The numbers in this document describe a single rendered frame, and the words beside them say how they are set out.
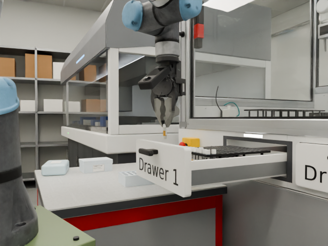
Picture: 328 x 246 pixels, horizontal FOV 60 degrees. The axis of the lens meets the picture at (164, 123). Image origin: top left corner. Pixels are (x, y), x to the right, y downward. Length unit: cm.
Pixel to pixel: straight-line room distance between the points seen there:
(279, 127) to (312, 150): 13
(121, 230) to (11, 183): 51
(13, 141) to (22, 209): 9
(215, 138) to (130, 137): 62
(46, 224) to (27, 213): 6
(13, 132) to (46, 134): 448
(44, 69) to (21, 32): 82
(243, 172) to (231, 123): 30
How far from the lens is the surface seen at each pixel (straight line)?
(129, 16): 81
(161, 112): 87
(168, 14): 75
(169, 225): 95
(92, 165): 126
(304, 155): 80
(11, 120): 43
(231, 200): 106
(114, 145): 155
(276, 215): 92
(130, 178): 99
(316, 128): 81
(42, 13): 518
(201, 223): 102
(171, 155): 67
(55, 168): 124
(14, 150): 44
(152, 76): 82
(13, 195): 44
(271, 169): 82
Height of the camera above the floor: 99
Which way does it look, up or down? 1 degrees down
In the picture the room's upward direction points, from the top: straight up
